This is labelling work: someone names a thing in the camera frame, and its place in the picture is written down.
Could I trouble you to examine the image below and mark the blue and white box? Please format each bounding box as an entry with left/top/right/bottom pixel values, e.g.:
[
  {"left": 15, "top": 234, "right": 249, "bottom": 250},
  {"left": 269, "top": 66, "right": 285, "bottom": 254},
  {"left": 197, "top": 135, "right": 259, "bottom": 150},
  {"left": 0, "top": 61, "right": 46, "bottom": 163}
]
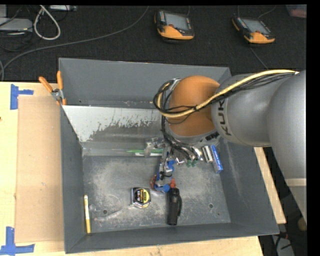
[{"left": 210, "top": 144, "right": 224, "bottom": 175}]

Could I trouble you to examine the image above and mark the small white ribbed block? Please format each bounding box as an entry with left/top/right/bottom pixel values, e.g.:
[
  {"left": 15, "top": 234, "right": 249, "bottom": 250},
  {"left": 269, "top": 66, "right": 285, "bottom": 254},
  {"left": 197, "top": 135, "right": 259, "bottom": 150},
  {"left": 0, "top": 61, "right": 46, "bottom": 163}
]
[{"left": 201, "top": 145, "right": 213, "bottom": 164}]

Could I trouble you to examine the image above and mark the yellow pencil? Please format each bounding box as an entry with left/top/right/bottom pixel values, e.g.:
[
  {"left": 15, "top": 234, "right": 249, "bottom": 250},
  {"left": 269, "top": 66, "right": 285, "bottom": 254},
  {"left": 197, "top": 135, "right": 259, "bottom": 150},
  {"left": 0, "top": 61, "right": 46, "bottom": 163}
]
[{"left": 83, "top": 194, "right": 92, "bottom": 235}]

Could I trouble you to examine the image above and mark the chrome and yellow tape measure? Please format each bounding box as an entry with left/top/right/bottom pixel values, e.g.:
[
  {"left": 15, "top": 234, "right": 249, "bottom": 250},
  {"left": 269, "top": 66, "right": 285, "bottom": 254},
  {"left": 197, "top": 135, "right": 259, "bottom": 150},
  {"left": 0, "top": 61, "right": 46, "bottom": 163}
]
[{"left": 129, "top": 186, "right": 152, "bottom": 209}]

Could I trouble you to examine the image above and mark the grey metal bin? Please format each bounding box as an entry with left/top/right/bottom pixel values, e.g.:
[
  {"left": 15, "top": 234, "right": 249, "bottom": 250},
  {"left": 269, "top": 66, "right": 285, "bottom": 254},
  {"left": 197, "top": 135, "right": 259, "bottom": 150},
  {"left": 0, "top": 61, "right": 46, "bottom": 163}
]
[{"left": 58, "top": 57, "right": 280, "bottom": 255}]

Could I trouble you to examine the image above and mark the blue and red-brown toy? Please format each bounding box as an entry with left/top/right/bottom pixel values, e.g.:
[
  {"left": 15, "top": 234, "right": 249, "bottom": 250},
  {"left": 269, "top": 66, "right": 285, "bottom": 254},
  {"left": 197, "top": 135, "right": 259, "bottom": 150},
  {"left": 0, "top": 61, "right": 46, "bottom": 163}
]
[{"left": 149, "top": 159, "right": 177, "bottom": 194}]

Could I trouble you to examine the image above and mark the brown cardboard board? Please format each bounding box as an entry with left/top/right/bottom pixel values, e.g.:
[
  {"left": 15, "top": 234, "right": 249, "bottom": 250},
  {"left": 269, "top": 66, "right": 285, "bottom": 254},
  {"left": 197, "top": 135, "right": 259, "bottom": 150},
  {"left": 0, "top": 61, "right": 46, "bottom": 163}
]
[{"left": 14, "top": 95, "right": 66, "bottom": 244}]

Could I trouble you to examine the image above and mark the green stick in clear packet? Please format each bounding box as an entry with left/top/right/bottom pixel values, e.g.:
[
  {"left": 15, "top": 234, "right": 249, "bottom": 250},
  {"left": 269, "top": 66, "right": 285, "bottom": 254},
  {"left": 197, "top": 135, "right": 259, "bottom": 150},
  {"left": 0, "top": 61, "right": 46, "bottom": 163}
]
[{"left": 125, "top": 142, "right": 165, "bottom": 158}]

